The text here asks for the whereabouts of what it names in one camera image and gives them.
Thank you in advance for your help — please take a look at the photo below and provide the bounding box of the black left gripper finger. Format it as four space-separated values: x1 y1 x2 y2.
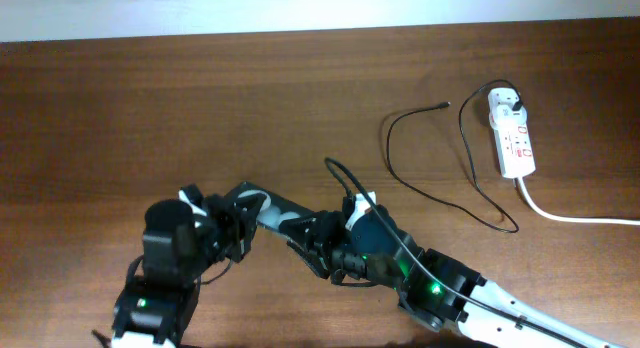
229 222 257 263
223 182 268 213

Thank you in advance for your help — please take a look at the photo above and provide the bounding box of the black USB charging cable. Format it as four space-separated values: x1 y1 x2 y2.
384 78 525 234

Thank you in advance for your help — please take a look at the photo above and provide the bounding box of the white USB charger plug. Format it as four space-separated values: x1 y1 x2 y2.
488 88 527 130

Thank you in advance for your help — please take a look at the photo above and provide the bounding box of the white power strip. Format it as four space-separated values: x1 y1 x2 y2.
492 122 536 179

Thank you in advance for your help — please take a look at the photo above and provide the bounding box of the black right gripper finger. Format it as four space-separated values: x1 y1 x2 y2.
279 214 319 238
287 240 329 279

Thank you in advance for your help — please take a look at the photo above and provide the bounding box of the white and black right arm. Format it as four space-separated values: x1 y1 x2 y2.
278 204 610 348

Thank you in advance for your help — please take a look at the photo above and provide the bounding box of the white power strip cord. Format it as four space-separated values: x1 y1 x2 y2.
513 175 640 227

